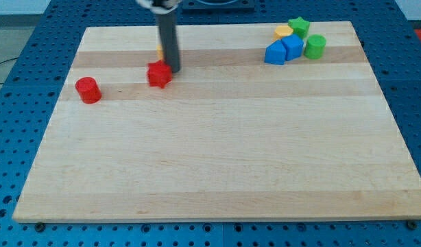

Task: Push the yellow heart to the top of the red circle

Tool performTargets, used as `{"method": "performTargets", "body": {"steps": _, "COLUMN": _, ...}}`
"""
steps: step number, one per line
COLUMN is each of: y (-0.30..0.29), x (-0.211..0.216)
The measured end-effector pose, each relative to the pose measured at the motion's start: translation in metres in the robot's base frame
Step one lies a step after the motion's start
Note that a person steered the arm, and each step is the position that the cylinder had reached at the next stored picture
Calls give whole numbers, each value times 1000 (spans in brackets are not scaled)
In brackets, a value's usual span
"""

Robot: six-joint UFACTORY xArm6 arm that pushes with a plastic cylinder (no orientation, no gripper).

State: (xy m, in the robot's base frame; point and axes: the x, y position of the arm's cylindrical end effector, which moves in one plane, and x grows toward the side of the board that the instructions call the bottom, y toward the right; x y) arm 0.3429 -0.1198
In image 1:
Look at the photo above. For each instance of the green star block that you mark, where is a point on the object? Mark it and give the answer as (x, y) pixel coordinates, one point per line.
(300, 26)

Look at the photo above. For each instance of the blue pentagon block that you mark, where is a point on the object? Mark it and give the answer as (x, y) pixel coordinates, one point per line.
(275, 53)

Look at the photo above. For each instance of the wooden board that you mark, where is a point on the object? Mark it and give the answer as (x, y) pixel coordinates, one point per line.
(229, 139)

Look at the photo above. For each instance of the red star block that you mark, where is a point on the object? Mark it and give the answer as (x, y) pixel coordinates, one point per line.
(159, 74)

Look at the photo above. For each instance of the white robot wrist flange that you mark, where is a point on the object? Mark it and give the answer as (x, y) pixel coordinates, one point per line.
(159, 7)

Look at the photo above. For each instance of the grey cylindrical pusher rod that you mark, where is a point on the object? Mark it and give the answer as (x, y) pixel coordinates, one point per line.
(169, 40)

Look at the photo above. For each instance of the blue cube block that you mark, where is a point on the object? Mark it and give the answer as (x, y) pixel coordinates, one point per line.
(293, 45)

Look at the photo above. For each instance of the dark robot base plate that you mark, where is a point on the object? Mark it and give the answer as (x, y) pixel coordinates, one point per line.
(218, 5)

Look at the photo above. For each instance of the red cylinder block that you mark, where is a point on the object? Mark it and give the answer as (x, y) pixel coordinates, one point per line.
(88, 90)

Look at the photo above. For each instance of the yellow hexagon block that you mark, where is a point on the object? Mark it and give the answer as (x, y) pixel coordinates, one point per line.
(282, 31)

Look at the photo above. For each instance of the green cylinder block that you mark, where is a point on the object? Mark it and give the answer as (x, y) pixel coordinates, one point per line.
(315, 45)

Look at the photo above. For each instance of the yellow heart block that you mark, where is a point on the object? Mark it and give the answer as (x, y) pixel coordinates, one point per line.
(159, 51)

